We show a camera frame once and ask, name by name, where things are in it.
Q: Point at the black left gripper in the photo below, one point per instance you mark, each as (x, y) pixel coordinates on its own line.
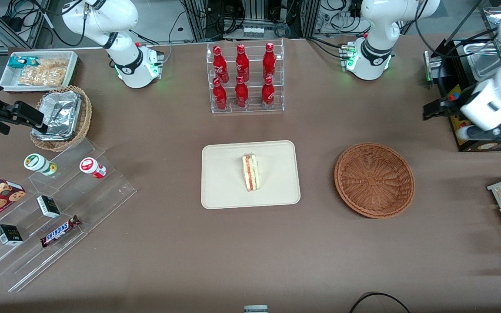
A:
(447, 107)

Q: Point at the triangle sandwich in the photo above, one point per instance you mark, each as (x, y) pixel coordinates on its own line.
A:
(250, 174)

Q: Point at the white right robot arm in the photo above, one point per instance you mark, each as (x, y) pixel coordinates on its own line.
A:
(122, 65)

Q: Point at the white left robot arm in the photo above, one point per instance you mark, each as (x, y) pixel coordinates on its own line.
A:
(376, 26)

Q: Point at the light wicker basket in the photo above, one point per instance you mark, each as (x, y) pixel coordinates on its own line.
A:
(84, 117)

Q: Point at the brown round wicker basket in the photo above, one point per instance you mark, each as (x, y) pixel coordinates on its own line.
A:
(374, 180)

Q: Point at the beige plastic tray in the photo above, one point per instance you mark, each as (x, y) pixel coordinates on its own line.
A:
(224, 178)

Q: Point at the red emergency stop button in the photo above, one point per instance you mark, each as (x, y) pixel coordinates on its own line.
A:
(452, 96)

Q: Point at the aluminium foil container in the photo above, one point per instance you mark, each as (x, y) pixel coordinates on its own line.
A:
(61, 113)

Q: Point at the white rectangular bin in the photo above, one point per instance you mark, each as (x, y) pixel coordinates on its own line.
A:
(8, 80)

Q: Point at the clear bag of chips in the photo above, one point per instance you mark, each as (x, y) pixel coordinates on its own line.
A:
(44, 74)

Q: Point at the black appliance box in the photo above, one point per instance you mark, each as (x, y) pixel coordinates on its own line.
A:
(450, 65)

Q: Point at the green lid white bottle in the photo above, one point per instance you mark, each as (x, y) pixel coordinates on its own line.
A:
(35, 162)

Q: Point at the teal snack packet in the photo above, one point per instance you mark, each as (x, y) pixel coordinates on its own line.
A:
(18, 61)

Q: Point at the steel pan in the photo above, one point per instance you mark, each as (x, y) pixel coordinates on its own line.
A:
(481, 61)

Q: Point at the red lid white bottle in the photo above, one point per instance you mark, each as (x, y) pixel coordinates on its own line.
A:
(90, 166)

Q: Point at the small black carton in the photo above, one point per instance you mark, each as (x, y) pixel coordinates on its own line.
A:
(9, 235)
(49, 206)

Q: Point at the clear acrylic stepped stand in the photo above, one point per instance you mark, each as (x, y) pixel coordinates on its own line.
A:
(81, 200)

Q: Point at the Snickers chocolate bar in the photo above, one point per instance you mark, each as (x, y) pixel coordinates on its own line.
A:
(59, 231)

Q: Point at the red soda bottle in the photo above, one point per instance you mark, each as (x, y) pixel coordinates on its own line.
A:
(268, 93)
(220, 95)
(269, 61)
(220, 63)
(241, 93)
(242, 63)

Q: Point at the clear acrylic bottle rack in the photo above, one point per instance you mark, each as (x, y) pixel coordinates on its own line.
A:
(252, 102)

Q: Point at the white power strip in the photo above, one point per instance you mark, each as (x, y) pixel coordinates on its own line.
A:
(253, 32)

